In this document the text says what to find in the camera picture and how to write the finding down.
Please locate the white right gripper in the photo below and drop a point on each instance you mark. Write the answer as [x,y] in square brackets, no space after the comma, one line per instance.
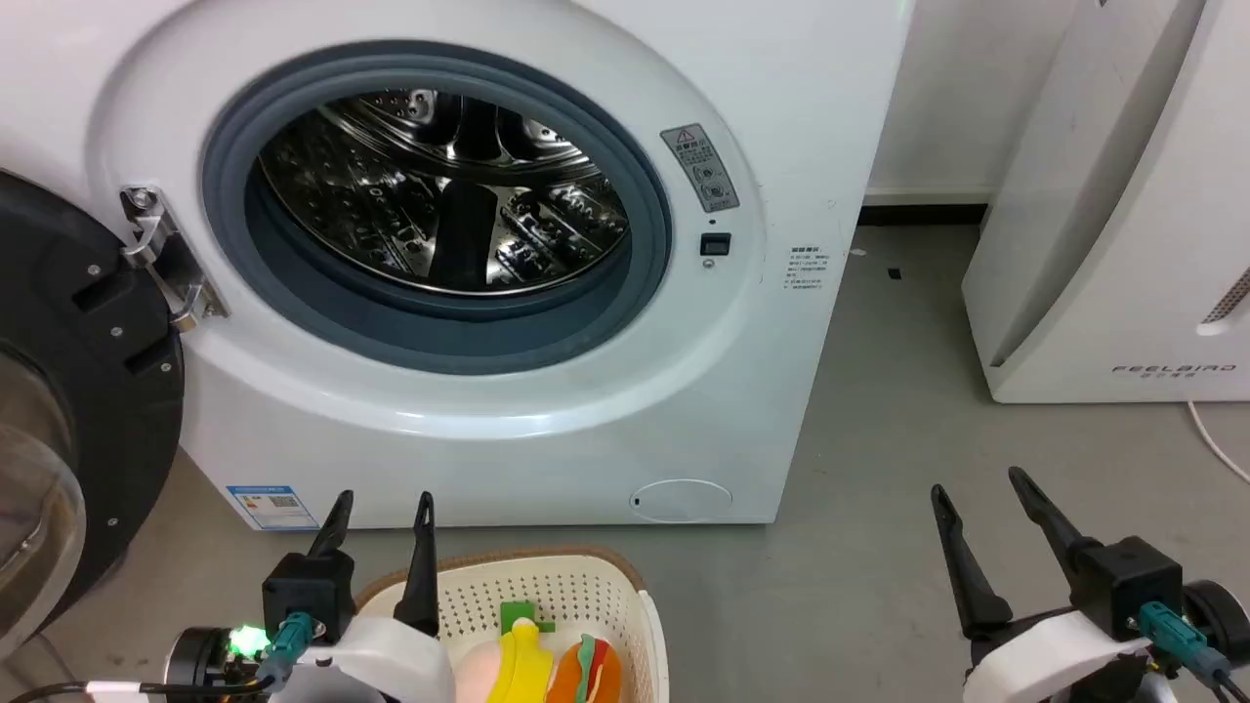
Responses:
[1045,654]

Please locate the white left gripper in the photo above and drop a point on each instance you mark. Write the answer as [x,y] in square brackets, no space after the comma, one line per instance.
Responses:
[391,666]

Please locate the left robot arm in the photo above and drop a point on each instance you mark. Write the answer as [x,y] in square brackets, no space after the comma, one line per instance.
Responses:
[200,656]

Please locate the pink plush toy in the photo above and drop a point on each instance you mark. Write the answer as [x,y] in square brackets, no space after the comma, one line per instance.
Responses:
[477,676]

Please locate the black washing machine door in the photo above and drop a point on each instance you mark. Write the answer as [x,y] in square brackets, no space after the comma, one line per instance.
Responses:
[107,391]

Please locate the stainless steel washing machine drum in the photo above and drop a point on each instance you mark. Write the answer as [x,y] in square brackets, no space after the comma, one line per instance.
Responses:
[391,195]

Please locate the blue energy label sticker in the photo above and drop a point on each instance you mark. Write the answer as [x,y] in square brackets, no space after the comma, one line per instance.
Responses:
[271,506]

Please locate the yellow banana plush toy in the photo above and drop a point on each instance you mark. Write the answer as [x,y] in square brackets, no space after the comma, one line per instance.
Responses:
[525,669]

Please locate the white perforated laundry basket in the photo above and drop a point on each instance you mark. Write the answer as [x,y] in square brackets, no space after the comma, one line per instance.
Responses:
[576,591]

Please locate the oval filter cover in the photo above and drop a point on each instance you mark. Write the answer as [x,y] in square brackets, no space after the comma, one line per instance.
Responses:
[684,500]

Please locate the grey rubber door gasket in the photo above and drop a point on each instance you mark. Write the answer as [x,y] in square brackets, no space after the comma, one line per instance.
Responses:
[586,312]

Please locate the small printed text label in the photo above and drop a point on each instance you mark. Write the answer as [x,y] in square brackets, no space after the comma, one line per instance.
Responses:
[807,268]

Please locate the white Feelbird appliance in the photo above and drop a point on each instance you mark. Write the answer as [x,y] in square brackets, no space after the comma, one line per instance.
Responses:
[1104,215]

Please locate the metal door hinge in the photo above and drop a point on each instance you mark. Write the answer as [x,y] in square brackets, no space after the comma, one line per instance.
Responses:
[161,249]

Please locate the black door lock latch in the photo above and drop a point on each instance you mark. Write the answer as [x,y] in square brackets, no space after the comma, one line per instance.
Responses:
[715,244]

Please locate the white front-load washing machine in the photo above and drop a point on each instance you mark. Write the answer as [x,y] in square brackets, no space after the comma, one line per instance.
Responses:
[801,117]

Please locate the grey warning sticker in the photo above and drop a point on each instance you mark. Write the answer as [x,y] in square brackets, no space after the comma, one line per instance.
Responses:
[701,168]

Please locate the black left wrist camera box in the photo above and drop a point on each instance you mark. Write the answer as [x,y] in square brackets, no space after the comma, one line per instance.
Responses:
[308,591]

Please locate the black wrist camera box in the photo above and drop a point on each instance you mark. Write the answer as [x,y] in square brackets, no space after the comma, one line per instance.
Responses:
[1128,586]
[308,591]

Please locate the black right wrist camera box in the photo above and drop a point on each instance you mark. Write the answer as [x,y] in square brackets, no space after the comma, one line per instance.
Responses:
[1128,586]

